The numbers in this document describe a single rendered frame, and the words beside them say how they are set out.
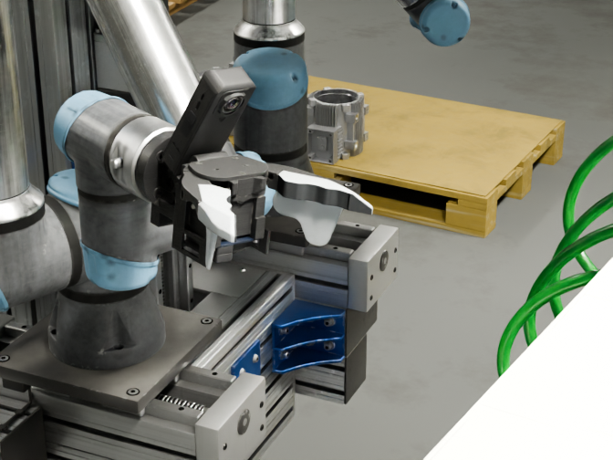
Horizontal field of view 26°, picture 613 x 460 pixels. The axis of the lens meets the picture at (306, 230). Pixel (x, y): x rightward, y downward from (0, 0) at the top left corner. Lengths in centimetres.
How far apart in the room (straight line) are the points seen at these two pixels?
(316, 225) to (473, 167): 340
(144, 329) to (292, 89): 51
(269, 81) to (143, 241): 72
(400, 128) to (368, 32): 165
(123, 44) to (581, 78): 463
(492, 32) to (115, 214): 530
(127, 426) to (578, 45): 490
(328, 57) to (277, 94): 409
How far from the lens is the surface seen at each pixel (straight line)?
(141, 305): 169
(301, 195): 116
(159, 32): 144
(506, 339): 142
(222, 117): 116
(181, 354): 171
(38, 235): 158
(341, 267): 206
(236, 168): 116
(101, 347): 168
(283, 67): 204
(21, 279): 158
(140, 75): 143
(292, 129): 205
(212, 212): 107
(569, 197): 161
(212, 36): 643
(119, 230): 132
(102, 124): 128
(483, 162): 461
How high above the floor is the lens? 192
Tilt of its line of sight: 26 degrees down
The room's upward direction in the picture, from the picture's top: straight up
